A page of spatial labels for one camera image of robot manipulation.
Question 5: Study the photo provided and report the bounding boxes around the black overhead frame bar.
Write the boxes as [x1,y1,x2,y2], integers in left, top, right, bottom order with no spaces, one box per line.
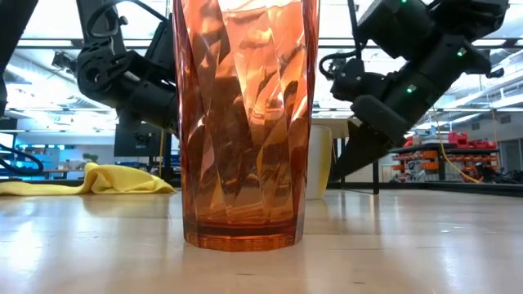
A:
[16,38,523,49]

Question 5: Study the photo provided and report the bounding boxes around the red faceted plastic tumbler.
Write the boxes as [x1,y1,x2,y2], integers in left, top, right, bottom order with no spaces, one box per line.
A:
[173,0,321,252]

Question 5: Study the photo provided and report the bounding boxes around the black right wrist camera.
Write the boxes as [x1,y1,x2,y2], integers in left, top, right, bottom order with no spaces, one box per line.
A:
[318,51,392,104]

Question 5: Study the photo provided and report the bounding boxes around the black computer monitor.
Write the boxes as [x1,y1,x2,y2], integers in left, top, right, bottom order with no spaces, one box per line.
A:
[114,121,167,158]

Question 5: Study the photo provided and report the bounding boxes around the rack with red bins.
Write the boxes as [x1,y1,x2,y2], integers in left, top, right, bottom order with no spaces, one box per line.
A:
[390,131,500,183]

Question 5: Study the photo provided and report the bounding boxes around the yellow cloth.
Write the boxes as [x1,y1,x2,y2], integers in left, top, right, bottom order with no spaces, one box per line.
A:
[0,163,177,197]

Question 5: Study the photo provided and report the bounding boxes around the long black frame rail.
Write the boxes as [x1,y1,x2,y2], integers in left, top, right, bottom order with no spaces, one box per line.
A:
[326,180,523,198]

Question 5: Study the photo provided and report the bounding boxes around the yellow hanging cable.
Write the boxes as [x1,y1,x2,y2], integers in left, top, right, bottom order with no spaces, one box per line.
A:
[431,105,484,185]

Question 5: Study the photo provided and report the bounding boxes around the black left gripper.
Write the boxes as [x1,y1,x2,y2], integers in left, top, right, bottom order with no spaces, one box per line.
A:
[121,76,180,134]

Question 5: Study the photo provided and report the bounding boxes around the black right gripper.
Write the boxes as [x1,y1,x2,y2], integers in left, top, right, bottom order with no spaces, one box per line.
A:
[333,94,414,179]

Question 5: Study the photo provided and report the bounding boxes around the white mug with yellow glaze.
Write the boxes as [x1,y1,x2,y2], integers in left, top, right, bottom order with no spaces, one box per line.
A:
[305,124,333,201]

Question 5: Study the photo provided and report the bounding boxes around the black looped cable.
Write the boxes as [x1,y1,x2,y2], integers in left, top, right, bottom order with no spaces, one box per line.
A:
[0,143,45,177]

